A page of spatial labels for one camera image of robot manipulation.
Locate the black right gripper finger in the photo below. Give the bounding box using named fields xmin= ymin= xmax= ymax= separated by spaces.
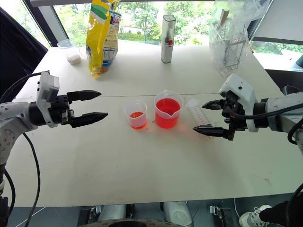
xmin=201 ymin=99 xmax=225 ymax=111
xmin=192 ymin=126 xmax=232 ymax=140

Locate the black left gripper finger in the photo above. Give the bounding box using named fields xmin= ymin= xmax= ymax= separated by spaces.
xmin=70 ymin=112 xmax=109 ymax=129
xmin=67 ymin=89 xmax=102 ymax=104

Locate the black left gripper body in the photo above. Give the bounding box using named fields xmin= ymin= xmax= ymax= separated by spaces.
xmin=51 ymin=94 xmax=77 ymax=126

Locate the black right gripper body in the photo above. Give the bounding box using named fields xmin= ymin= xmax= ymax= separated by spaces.
xmin=221 ymin=91 xmax=249 ymax=142

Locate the clear plastic syringe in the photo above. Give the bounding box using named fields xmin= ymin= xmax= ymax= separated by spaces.
xmin=185 ymin=97 xmax=214 ymax=128

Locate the clear cup with white grains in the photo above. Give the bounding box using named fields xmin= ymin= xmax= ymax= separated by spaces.
xmin=56 ymin=39 xmax=82 ymax=65

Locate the large beaker with red liquid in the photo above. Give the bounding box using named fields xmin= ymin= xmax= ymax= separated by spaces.
xmin=154 ymin=89 xmax=184 ymax=130

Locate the small beaker with red liquid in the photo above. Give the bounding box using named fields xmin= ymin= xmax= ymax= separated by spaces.
xmin=123 ymin=100 xmax=148 ymax=131

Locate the black chair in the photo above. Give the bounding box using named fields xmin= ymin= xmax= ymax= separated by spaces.
xmin=264 ymin=69 xmax=303 ymax=95

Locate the yellow snack bag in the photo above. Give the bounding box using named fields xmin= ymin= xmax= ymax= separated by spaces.
xmin=85 ymin=0 xmax=122 ymax=79

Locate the person in dark clothing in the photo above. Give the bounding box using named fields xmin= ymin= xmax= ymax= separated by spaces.
xmin=0 ymin=6 xmax=49 ymax=101

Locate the tall metal canister clear lid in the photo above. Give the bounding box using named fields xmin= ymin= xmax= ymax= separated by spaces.
xmin=161 ymin=14 xmax=177 ymax=64

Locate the clear crumpled plastic bag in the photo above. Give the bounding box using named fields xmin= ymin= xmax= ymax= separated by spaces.
xmin=208 ymin=0 xmax=271 ymax=78

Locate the white patterned sneaker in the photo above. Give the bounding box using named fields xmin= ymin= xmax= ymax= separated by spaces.
xmin=239 ymin=204 xmax=273 ymax=227

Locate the black trouser leg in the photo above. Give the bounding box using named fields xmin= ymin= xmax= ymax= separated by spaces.
xmin=258 ymin=200 xmax=303 ymax=225

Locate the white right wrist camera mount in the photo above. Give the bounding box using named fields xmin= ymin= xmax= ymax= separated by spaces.
xmin=218 ymin=73 xmax=259 ymax=133

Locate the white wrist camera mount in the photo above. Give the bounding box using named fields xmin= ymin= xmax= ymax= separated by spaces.
xmin=218 ymin=73 xmax=259 ymax=133
xmin=36 ymin=70 xmax=60 ymax=129

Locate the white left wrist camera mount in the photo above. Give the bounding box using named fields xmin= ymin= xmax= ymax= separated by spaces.
xmin=36 ymin=70 xmax=60 ymax=129

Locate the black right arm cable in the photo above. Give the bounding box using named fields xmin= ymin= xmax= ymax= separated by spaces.
xmin=228 ymin=102 xmax=303 ymax=144

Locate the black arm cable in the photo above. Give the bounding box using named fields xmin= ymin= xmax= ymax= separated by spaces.
xmin=228 ymin=102 xmax=303 ymax=144
xmin=0 ymin=72 xmax=41 ymax=227

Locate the metal wire basket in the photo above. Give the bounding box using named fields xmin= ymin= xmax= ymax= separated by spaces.
xmin=213 ymin=18 xmax=249 ymax=70

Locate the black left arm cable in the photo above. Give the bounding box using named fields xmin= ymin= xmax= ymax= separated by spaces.
xmin=0 ymin=72 xmax=41 ymax=227

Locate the black metal bracket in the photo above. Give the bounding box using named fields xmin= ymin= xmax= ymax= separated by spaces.
xmin=209 ymin=205 xmax=234 ymax=227
xmin=78 ymin=205 xmax=103 ymax=227

